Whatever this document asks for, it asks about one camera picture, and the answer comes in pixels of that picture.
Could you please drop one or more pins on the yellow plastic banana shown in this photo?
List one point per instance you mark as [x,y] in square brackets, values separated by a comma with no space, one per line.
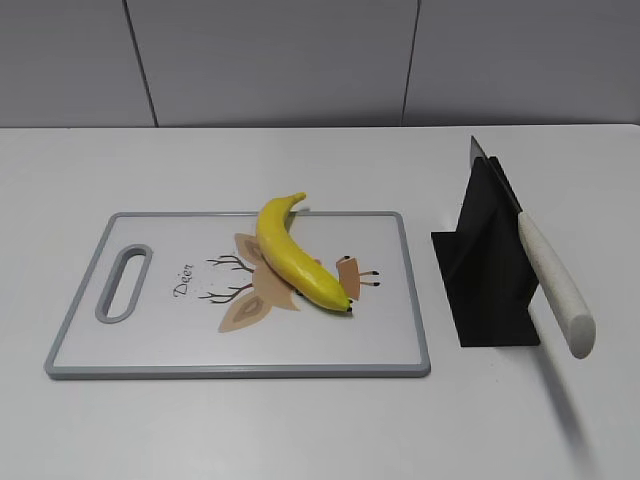
[290,262]

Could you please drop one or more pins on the white-handled kitchen knife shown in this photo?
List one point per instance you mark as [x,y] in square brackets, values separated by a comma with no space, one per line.
[566,301]

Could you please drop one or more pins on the white grey-rimmed cutting board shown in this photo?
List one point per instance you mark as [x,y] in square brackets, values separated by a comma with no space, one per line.
[188,295]

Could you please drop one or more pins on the black knife stand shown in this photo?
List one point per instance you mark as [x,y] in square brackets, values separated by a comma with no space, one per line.
[488,278]

